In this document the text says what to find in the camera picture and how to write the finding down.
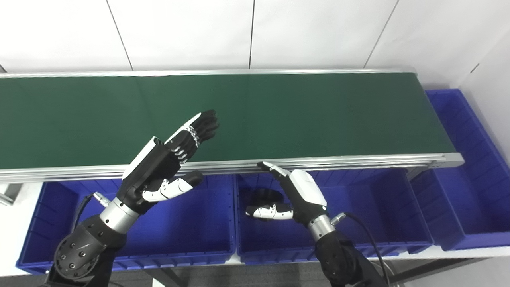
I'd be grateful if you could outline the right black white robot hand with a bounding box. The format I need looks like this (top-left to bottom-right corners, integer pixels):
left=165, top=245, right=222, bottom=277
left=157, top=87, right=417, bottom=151
left=245, top=161, right=328, bottom=228

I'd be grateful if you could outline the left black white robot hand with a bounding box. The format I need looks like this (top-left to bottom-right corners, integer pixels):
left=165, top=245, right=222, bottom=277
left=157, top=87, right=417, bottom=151
left=116, top=110, right=220, bottom=216

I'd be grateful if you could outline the black round plastic part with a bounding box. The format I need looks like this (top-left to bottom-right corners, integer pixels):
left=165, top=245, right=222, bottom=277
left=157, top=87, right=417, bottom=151
left=250, top=188, right=286, bottom=208

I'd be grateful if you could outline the green conveyor belt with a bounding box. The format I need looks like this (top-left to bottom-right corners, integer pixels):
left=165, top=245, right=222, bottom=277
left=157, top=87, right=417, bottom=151
left=0, top=73, right=457, bottom=170
left=0, top=68, right=465, bottom=185

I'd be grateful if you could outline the blue plastic bin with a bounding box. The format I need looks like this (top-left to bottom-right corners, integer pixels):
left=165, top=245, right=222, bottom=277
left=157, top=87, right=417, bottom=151
left=16, top=175, right=237, bottom=275
left=235, top=167, right=435, bottom=265
left=410, top=88, right=510, bottom=252

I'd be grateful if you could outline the grey conveyor support leg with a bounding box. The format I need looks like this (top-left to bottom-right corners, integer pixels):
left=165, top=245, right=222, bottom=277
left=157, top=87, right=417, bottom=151
left=0, top=183, right=23, bottom=206

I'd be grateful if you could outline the dark table crossbar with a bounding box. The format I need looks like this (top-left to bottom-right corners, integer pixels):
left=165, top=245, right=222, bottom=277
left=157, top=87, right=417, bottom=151
left=382, top=257, right=495, bottom=284

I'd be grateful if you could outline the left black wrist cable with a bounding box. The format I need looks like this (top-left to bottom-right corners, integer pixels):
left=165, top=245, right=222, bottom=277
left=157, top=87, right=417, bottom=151
left=73, top=192, right=110, bottom=234

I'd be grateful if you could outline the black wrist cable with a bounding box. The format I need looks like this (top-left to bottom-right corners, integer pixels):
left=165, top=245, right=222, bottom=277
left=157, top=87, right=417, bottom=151
left=331, top=212, right=396, bottom=287
left=73, top=192, right=110, bottom=234

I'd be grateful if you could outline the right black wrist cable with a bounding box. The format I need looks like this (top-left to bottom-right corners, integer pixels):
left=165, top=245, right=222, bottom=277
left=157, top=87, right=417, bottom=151
left=331, top=212, right=396, bottom=287

